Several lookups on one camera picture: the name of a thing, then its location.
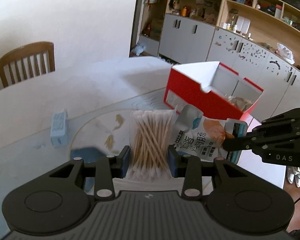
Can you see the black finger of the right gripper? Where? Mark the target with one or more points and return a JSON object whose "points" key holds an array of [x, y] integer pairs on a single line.
{"points": [[237, 144]]}

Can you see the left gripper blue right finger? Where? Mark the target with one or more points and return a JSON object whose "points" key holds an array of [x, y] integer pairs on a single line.
{"points": [[176, 162]]}

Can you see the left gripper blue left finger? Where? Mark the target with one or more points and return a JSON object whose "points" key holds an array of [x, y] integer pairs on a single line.
{"points": [[122, 162]]}

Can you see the colourful white snack pouch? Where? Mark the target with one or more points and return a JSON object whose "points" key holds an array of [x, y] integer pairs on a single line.
{"points": [[197, 135]]}

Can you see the cotton swab bag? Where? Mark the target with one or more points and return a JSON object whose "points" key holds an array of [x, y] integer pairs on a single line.
{"points": [[150, 133]]}

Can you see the light blue carton box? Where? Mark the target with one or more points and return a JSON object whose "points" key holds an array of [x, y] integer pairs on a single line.
{"points": [[59, 129]]}

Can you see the red cardboard box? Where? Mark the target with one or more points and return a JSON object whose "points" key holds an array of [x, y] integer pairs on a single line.
{"points": [[212, 87]]}

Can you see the wooden chair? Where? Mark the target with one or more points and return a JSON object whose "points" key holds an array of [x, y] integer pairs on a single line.
{"points": [[27, 62]]}

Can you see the grey wall cabinet shelving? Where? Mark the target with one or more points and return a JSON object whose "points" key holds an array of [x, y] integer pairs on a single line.
{"points": [[259, 39]]}

